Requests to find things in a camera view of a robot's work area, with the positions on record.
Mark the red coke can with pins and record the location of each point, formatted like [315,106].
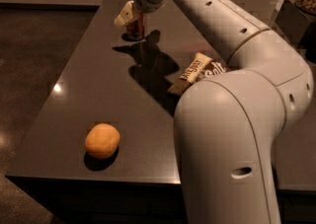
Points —
[135,30]

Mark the black tray at back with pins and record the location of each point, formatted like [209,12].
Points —
[299,27]

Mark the orange fruit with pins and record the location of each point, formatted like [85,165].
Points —
[102,141]

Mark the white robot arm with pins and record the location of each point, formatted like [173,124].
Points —
[225,126]

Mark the brown chip bag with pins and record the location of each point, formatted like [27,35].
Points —
[201,68]

